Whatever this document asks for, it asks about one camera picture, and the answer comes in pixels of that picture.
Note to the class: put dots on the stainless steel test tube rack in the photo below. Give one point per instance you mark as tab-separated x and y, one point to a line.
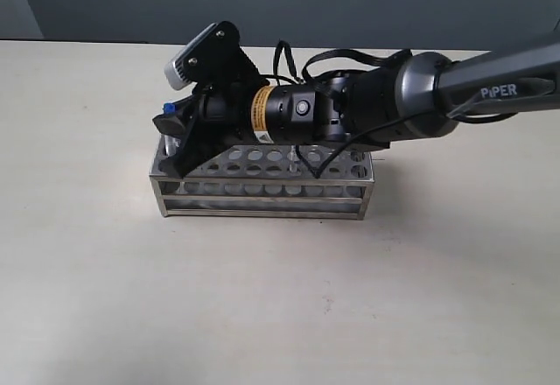
253	181

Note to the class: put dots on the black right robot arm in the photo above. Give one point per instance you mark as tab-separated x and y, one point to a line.
404	96

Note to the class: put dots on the blue capped tube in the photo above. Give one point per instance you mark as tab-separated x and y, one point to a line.
293	162
169	108
171	145

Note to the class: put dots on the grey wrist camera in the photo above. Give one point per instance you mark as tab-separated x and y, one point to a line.
213	56

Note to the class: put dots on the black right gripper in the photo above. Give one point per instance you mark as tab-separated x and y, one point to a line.
291	114

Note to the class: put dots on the blue capped tube back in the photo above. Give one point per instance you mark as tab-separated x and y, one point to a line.
171	145

